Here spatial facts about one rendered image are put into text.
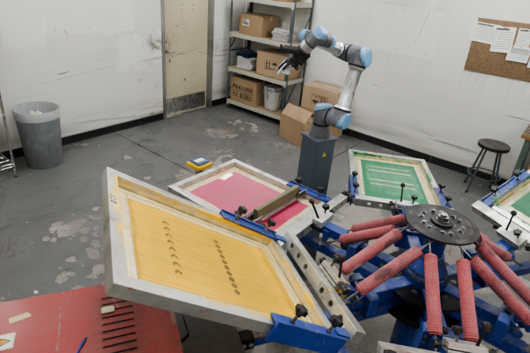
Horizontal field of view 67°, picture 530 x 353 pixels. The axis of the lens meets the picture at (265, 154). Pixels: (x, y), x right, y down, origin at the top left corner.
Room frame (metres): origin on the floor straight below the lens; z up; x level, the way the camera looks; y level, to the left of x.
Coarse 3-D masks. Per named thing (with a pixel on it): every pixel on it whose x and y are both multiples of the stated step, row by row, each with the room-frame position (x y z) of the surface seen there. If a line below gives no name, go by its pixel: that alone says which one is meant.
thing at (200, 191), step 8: (208, 184) 2.21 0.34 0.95; (216, 184) 2.22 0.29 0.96; (192, 192) 2.10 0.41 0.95; (200, 192) 2.11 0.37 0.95; (208, 192) 2.11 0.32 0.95; (208, 200) 2.02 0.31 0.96; (216, 200) 2.03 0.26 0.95; (224, 208) 1.95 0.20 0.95; (248, 208) 1.98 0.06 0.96; (272, 216) 1.92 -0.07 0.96; (280, 216) 1.93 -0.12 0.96; (280, 224) 1.85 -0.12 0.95
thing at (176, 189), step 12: (216, 168) 2.38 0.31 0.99; (228, 168) 2.45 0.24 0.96; (240, 168) 2.47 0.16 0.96; (252, 168) 2.43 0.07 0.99; (192, 180) 2.19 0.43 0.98; (276, 180) 2.28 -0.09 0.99; (180, 192) 2.02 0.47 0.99; (204, 204) 1.92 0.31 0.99; (300, 216) 1.89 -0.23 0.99; (288, 228) 1.77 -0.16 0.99
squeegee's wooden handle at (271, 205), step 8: (288, 192) 2.02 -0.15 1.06; (296, 192) 2.09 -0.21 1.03; (272, 200) 1.91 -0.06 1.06; (280, 200) 1.96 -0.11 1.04; (288, 200) 2.02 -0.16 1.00; (256, 208) 1.82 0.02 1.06; (264, 208) 1.84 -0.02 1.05; (272, 208) 1.90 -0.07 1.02; (256, 216) 1.80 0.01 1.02; (264, 216) 1.85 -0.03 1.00
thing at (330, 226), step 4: (328, 224) 1.76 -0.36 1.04; (332, 224) 1.76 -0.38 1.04; (316, 228) 1.76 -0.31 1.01; (324, 228) 1.74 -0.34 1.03; (328, 228) 1.73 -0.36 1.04; (332, 228) 1.73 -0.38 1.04; (336, 228) 1.73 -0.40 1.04; (340, 228) 1.73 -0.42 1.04; (320, 232) 1.75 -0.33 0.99; (332, 232) 1.71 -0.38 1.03; (336, 232) 1.69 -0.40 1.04; (340, 232) 1.69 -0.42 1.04; (344, 232) 1.70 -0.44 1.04; (348, 232) 1.71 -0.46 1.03; (328, 236) 1.72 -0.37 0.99; (332, 236) 1.70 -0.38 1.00; (336, 236) 1.69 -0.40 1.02
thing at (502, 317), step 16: (368, 240) 1.70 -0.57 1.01; (400, 240) 1.77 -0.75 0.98; (416, 240) 1.72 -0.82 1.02; (352, 256) 1.58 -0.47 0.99; (384, 256) 1.56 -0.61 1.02; (464, 256) 1.63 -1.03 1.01; (480, 256) 1.59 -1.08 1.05; (448, 272) 1.49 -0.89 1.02; (384, 288) 1.34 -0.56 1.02; (448, 288) 1.38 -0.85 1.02; (352, 304) 1.32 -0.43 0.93; (368, 304) 1.24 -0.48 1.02; (480, 304) 1.30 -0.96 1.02; (496, 320) 1.24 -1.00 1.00; (512, 320) 1.20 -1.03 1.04; (416, 336) 1.15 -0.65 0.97; (432, 336) 1.09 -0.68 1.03; (448, 336) 1.09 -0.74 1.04; (496, 336) 1.19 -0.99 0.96
